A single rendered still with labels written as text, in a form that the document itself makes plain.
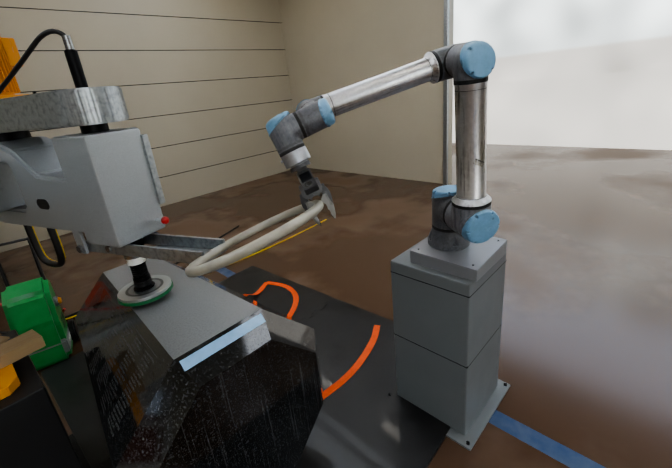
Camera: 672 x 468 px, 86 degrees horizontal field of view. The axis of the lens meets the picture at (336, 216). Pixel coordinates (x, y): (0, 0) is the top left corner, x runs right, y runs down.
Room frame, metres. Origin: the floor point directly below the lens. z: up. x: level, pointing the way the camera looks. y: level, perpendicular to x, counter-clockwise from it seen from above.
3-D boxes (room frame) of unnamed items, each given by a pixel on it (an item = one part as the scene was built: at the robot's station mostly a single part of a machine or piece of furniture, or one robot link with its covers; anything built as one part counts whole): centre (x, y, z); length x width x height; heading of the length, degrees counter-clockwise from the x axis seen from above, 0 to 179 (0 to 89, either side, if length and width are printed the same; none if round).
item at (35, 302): (2.26, 2.20, 0.43); 0.35 x 0.35 x 0.87; 32
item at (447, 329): (1.55, -0.52, 0.43); 0.50 x 0.50 x 0.85; 44
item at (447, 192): (1.53, -0.52, 1.10); 0.17 x 0.15 x 0.18; 12
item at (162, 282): (1.40, 0.86, 0.92); 0.21 x 0.21 x 0.01
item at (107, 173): (1.44, 0.93, 1.36); 0.36 x 0.22 x 0.45; 64
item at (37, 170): (1.59, 1.20, 1.35); 0.74 x 0.23 x 0.49; 64
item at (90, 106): (1.56, 1.17, 1.66); 0.96 x 0.25 x 0.17; 64
